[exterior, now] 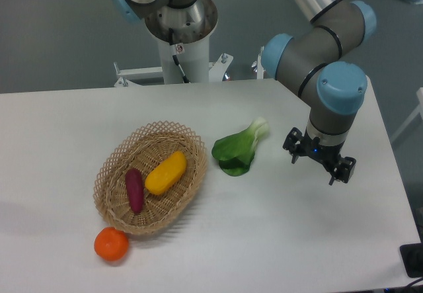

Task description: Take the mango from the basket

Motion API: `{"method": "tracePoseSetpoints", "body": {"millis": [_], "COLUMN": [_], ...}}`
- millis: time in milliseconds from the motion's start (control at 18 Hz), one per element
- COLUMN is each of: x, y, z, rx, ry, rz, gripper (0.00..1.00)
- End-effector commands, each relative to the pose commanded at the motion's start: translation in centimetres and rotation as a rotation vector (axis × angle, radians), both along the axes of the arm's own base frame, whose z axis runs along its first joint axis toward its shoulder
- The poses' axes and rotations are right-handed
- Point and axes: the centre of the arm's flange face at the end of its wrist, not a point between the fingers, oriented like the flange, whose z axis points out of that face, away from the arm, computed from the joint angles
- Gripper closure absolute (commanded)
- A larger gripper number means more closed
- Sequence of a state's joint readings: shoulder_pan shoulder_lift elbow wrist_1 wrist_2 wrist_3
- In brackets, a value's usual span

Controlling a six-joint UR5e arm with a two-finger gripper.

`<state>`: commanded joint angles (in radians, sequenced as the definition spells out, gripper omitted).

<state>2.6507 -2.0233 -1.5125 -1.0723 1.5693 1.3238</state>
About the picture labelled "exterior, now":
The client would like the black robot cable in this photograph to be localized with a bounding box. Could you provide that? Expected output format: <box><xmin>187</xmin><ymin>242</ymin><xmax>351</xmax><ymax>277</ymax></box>
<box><xmin>167</xmin><ymin>27</ymin><xmax>192</xmax><ymax>84</ymax></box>

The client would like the woven wicker basket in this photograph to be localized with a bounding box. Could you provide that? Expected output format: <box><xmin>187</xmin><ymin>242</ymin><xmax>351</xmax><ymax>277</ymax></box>
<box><xmin>93</xmin><ymin>121</ymin><xmax>208</xmax><ymax>235</ymax></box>

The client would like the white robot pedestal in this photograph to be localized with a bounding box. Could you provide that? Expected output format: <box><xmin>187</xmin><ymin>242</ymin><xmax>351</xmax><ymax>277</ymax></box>
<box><xmin>112</xmin><ymin>34</ymin><xmax>265</xmax><ymax>88</ymax></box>

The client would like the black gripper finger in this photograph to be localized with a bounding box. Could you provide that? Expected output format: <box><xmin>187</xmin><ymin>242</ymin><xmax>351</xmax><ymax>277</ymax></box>
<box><xmin>282</xmin><ymin>127</ymin><xmax>303</xmax><ymax>164</ymax></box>
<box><xmin>328</xmin><ymin>157</ymin><xmax>356</xmax><ymax>186</ymax></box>

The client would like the yellow mango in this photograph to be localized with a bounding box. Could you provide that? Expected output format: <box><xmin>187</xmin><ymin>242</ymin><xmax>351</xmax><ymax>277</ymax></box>
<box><xmin>145</xmin><ymin>151</ymin><xmax>187</xmax><ymax>196</ymax></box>

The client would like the purple sweet potato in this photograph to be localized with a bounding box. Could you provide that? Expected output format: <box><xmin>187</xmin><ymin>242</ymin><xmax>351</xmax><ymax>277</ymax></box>
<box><xmin>125</xmin><ymin>168</ymin><xmax>144</xmax><ymax>214</ymax></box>

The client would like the white frame at right edge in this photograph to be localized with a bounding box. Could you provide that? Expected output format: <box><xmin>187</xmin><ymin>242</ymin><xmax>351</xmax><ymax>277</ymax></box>
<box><xmin>390</xmin><ymin>87</ymin><xmax>422</xmax><ymax>144</ymax></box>

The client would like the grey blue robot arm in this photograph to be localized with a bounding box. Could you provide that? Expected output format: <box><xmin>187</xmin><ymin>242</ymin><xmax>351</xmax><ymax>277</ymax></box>
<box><xmin>113</xmin><ymin>0</ymin><xmax>377</xmax><ymax>183</ymax></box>

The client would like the orange tangerine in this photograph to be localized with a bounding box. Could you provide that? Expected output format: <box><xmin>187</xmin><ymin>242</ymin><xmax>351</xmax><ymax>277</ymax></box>
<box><xmin>94</xmin><ymin>227</ymin><xmax>129</xmax><ymax>262</ymax></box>

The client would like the green bok choy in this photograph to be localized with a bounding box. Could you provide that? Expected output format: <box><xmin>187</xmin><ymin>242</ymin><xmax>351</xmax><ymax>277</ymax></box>
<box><xmin>211</xmin><ymin>117</ymin><xmax>270</xmax><ymax>177</ymax></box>

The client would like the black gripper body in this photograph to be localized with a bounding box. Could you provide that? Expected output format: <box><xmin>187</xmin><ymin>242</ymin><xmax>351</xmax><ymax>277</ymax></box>
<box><xmin>297</xmin><ymin>132</ymin><xmax>344</xmax><ymax>171</ymax></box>

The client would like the black device at table edge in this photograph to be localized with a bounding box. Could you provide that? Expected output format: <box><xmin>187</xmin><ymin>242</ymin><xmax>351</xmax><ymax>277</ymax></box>
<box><xmin>399</xmin><ymin>243</ymin><xmax>422</xmax><ymax>278</ymax></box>

